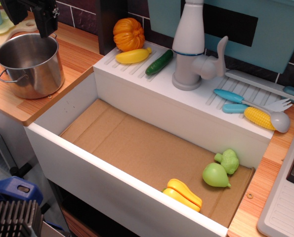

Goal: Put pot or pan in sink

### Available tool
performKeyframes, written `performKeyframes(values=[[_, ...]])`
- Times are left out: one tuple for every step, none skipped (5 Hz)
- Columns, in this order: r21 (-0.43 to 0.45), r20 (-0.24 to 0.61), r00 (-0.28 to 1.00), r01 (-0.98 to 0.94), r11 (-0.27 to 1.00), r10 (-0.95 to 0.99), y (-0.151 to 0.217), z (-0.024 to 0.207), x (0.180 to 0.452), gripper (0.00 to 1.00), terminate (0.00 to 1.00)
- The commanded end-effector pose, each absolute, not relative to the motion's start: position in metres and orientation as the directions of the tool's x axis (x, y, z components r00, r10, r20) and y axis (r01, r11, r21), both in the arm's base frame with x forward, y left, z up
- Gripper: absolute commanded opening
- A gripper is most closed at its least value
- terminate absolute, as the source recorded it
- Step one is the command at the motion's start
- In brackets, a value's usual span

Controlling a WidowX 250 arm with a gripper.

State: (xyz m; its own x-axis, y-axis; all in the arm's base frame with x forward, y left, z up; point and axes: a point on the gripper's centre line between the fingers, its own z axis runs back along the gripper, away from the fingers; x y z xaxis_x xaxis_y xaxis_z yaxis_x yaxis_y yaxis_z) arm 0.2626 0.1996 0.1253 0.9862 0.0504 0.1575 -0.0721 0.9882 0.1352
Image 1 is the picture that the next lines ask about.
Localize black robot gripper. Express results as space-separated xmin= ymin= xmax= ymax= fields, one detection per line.
xmin=0 ymin=0 xmax=59 ymax=38

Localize stainless steel pot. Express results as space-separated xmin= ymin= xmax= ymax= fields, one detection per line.
xmin=0 ymin=33 xmax=65 ymax=99

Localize grey ribbed heat sink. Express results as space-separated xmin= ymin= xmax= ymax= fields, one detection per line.
xmin=0 ymin=200 xmax=43 ymax=237

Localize white toy sink basin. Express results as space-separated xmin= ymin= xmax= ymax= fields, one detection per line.
xmin=26 ymin=51 xmax=276 ymax=237

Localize wooden cutting board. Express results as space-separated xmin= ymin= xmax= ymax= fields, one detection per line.
xmin=0 ymin=10 xmax=37 ymax=46

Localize orange toy pumpkin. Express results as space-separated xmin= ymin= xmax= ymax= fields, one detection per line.
xmin=113 ymin=18 xmax=145 ymax=52

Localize yellow toy banana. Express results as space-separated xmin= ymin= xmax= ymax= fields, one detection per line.
xmin=115 ymin=47 xmax=152 ymax=64

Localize green toy cucumber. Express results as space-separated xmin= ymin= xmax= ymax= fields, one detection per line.
xmin=145 ymin=49 xmax=173 ymax=76

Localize white grey toy faucet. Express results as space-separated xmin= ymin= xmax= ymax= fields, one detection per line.
xmin=172 ymin=0 xmax=228 ymax=91

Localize blue clamp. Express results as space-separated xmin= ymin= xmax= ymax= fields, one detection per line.
xmin=0 ymin=176 xmax=43 ymax=204

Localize brown cardboard sheet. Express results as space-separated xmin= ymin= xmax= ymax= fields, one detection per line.
xmin=61 ymin=99 xmax=254 ymax=227

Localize yellow toy bell pepper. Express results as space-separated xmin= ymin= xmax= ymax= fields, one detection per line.
xmin=162 ymin=178 xmax=203 ymax=212

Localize teal toy microwave panel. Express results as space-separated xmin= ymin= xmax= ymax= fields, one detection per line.
xmin=148 ymin=0 xmax=294 ymax=73

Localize green toy pear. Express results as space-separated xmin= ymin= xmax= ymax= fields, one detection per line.
xmin=202 ymin=163 xmax=231 ymax=188

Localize green toy broccoli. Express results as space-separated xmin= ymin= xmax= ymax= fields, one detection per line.
xmin=214 ymin=149 xmax=239 ymax=175

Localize yellow toy corn cob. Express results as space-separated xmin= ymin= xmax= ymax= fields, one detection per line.
xmin=244 ymin=107 xmax=276 ymax=130

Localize grey toy stove top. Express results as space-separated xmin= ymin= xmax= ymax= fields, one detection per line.
xmin=257 ymin=138 xmax=294 ymax=237

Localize blue handled toy fork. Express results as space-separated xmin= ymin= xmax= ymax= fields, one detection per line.
xmin=222 ymin=98 xmax=293 ymax=114

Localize blue handled toy spoon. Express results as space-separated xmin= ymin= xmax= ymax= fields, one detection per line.
xmin=214 ymin=89 xmax=292 ymax=133

